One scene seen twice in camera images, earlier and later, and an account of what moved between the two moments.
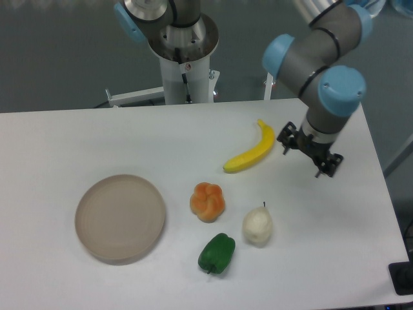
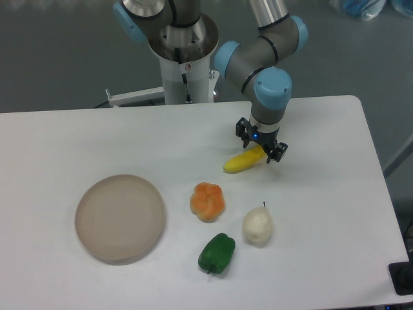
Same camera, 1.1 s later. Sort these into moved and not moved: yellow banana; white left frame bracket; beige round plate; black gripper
Moved: black gripper
Not moved: beige round plate; white left frame bracket; yellow banana
